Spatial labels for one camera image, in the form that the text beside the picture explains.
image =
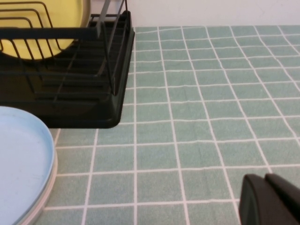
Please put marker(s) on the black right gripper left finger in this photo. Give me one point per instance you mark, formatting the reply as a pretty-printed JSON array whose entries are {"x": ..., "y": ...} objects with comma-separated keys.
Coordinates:
[{"x": 262, "y": 206}]

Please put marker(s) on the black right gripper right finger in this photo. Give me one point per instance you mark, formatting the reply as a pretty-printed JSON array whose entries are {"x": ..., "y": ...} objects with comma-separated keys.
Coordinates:
[{"x": 287, "y": 187}]

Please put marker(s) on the light blue plate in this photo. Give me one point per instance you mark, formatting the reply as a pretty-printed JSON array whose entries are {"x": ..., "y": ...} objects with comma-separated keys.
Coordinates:
[{"x": 21, "y": 164}]

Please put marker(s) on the pale pink plate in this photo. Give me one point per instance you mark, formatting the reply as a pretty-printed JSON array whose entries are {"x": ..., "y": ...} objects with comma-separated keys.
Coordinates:
[{"x": 49, "y": 189}]

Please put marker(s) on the pale green plate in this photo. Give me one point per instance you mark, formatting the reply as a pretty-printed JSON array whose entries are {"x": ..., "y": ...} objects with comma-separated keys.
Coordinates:
[{"x": 32, "y": 212}]

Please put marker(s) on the grey plate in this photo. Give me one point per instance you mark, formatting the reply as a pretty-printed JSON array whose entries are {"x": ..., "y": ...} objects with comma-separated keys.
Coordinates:
[{"x": 88, "y": 9}]

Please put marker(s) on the yellow plate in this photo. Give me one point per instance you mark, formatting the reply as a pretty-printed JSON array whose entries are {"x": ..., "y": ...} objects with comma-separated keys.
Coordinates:
[{"x": 65, "y": 16}]

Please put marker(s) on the green checkered tablecloth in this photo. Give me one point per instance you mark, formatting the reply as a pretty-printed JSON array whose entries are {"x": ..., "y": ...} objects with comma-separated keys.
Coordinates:
[{"x": 187, "y": 117}]

